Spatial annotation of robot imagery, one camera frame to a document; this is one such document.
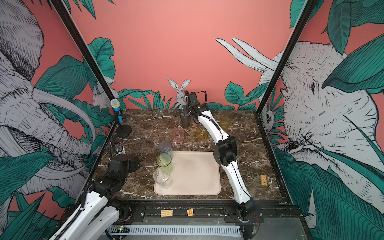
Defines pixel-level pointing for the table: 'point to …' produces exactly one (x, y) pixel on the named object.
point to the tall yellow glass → (226, 120)
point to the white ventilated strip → (213, 230)
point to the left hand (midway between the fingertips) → (128, 157)
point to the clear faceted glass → (163, 181)
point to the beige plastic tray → (194, 173)
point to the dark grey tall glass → (186, 121)
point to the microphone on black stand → (124, 130)
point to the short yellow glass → (202, 133)
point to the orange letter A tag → (190, 212)
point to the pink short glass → (178, 134)
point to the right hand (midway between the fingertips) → (187, 107)
